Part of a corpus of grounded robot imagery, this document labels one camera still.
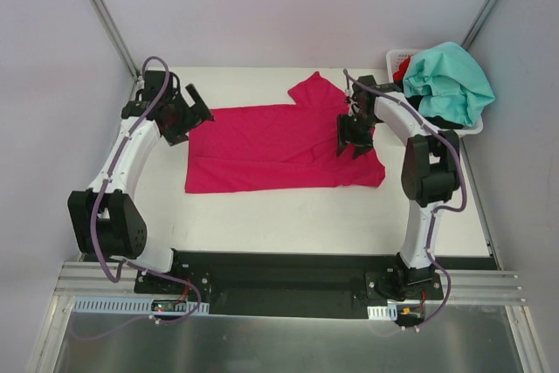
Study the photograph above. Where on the white plastic laundry basket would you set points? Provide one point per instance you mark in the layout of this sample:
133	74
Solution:
395	57

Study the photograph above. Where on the black t shirt in basket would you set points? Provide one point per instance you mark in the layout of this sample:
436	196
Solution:
438	121

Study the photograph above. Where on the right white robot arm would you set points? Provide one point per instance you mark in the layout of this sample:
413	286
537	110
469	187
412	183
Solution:
431	173

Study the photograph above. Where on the teal t shirt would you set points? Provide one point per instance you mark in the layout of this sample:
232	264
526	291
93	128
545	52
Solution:
450	83

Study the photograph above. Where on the right white cable duct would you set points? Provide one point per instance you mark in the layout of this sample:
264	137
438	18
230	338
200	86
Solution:
382	313

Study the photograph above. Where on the red t shirt in basket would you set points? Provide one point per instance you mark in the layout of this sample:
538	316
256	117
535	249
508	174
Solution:
399	74

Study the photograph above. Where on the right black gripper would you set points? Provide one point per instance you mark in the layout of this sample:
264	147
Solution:
354	135

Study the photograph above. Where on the white cable duct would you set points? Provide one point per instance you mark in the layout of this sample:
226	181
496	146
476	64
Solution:
382	313
139	306

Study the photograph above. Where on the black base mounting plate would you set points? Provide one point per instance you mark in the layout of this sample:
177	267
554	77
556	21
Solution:
301	285

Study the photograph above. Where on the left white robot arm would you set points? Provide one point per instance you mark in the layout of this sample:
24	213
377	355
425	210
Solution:
104	216

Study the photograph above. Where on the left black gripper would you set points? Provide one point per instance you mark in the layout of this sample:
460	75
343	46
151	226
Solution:
184	120

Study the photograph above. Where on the left white cable duct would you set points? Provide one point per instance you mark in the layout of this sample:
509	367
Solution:
139	306

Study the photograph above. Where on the magenta t shirt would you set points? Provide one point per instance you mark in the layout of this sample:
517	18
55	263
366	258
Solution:
274	147

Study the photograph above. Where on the aluminium frame rail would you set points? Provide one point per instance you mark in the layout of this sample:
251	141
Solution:
469	287

